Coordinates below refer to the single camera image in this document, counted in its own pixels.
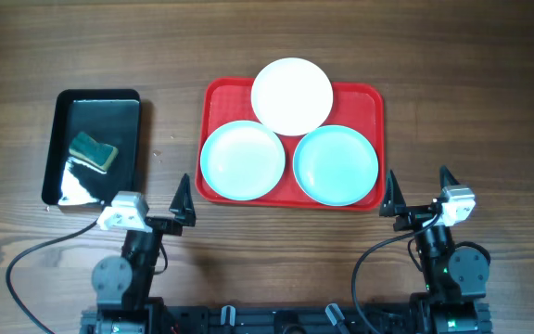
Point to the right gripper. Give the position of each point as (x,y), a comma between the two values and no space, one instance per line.
(421,215)

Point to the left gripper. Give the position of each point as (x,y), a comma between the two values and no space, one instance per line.
(157,224)

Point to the light blue plate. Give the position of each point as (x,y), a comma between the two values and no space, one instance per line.
(242,160)
(335,165)

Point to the green and yellow sponge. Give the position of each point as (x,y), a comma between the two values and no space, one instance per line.
(96,154)

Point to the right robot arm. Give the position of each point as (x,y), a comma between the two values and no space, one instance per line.
(455,273)

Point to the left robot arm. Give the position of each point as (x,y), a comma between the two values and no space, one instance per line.
(122,283)

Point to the red plastic tray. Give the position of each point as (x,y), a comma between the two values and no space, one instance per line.
(356,105)

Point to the black rectangular water tray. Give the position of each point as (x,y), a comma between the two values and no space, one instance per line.
(108,116)

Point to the white round plate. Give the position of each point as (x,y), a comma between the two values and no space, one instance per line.
(292,96)

